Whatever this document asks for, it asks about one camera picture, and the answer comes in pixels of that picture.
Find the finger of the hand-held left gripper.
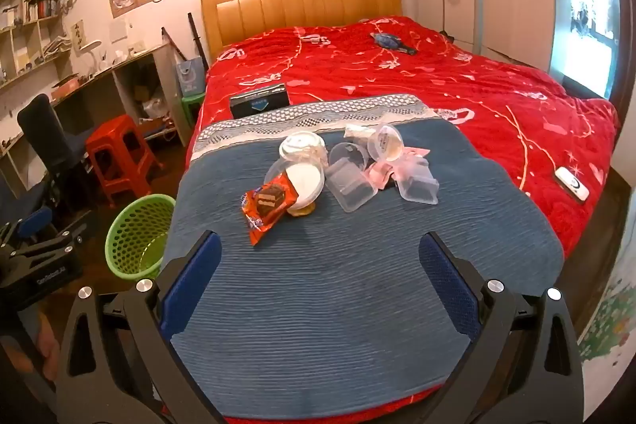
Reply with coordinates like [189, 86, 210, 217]
[18, 206, 55, 241]
[10, 208, 99, 265]

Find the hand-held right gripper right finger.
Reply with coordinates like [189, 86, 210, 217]
[413, 230, 584, 424]

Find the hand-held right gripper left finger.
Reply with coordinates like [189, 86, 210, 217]
[56, 230, 234, 424]

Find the green perforated plastic basket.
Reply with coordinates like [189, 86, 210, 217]
[104, 194, 178, 281]

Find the clear rectangular plastic container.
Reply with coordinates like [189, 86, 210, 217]
[325, 143, 378, 213]
[395, 156, 439, 205]

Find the orange snack wrapper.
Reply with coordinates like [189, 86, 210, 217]
[240, 172, 299, 247]

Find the pink plastic wrapper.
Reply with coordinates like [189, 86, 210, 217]
[364, 145, 431, 192]

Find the clear plastic cup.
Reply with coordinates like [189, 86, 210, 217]
[265, 158, 327, 213]

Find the white round plastic lid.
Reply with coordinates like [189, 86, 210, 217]
[278, 130, 327, 163]

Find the white wrapper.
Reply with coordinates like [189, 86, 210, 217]
[344, 123, 378, 143]

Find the person's left hand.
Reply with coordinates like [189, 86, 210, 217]
[31, 311, 61, 358]

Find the dark blue cushioned chair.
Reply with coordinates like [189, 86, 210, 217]
[0, 176, 54, 248]

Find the dark covered chair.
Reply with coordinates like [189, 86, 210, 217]
[17, 95, 96, 207]

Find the red plastic stool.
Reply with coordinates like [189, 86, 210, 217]
[85, 114, 163, 207]

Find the blue ribbed blanket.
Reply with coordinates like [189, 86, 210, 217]
[159, 93, 566, 420]

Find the red flat box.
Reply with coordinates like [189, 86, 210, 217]
[52, 76, 81, 100]

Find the white plastic bag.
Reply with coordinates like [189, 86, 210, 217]
[143, 98, 173, 123]

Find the white flat device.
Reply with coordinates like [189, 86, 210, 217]
[555, 166, 591, 205]

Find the colourful floor mat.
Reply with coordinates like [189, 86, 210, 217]
[578, 264, 636, 406]

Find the green plastic stool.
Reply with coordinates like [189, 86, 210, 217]
[179, 91, 207, 133]

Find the wooden desk with shelves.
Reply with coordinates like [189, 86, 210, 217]
[0, 43, 193, 179]

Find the white desk lamp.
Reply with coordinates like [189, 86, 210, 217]
[78, 38, 106, 73]

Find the black rectangular box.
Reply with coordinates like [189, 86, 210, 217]
[229, 83, 290, 120]

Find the pale blue paper bag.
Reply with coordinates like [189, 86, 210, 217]
[176, 58, 207, 97]

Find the red patterned blanket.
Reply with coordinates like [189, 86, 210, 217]
[186, 15, 621, 258]

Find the row of books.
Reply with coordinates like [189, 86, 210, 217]
[24, 0, 61, 21]

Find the thin dark stick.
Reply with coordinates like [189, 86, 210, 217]
[161, 27, 188, 60]

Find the black long stick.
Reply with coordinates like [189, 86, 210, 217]
[187, 12, 209, 70]

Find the blue plush toy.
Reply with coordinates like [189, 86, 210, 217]
[370, 31, 419, 56]

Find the wooden bed headboard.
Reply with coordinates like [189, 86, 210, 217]
[200, 0, 403, 63]

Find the bright window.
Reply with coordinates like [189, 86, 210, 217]
[551, 0, 623, 101]

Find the white wall shelf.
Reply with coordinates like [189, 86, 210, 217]
[0, 0, 76, 89]

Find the small wall picture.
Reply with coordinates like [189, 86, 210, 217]
[69, 20, 88, 53]

